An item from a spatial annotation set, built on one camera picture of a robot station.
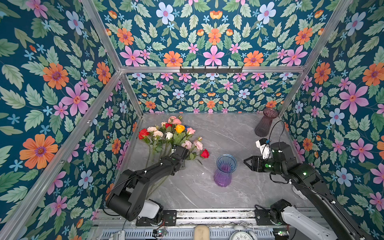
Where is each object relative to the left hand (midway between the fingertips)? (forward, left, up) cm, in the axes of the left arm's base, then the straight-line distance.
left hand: (180, 160), depth 90 cm
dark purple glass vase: (+21, -58, 0) cm, 62 cm away
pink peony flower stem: (-9, +9, -4) cm, 13 cm away
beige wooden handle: (-37, -11, +1) cm, 39 cm away
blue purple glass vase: (-9, -25, +11) cm, 29 cm away
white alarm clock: (-37, -32, -3) cm, 49 cm away
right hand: (-11, -35, +18) cm, 41 cm away
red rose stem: (+4, -16, 0) cm, 16 cm away
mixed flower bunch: (+19, +14, -3) cm, 23 cm away
